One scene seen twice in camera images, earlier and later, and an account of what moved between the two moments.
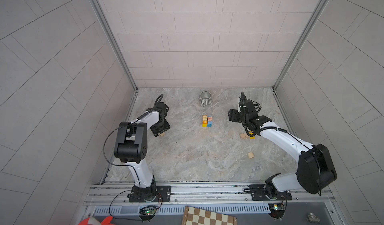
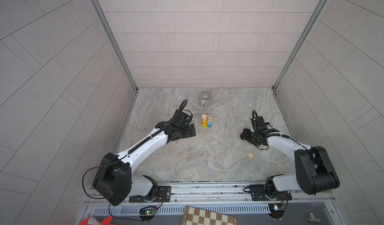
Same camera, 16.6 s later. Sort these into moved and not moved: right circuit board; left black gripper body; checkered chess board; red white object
Moved: left black gripper body
Not moved: red white object; right circuit board; checkered chess board
